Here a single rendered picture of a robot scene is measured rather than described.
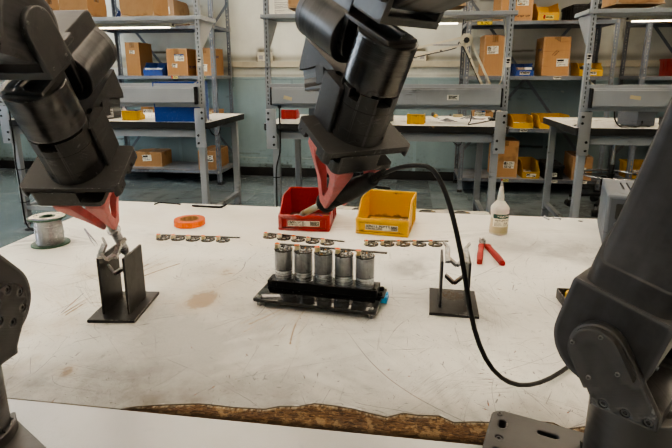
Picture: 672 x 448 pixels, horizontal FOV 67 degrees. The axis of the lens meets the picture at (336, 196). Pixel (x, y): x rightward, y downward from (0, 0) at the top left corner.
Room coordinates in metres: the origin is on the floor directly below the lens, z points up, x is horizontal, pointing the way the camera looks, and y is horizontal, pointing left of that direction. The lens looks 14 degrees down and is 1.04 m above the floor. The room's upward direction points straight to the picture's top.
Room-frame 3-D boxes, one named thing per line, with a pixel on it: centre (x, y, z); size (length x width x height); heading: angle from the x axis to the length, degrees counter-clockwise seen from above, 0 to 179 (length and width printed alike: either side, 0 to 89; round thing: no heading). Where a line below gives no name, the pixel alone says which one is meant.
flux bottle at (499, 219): (0.90, -0.30, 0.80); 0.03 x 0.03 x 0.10
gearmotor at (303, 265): (0.64, 0.04, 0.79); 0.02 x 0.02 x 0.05
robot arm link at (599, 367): (0.31, -0.20, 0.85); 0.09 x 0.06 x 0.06; 134
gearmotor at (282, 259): (0.64, 0.07, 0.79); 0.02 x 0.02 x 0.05
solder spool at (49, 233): (0.84, 0.50, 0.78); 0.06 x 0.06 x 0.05
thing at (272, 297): (0.61, 0.02, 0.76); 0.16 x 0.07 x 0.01; 76
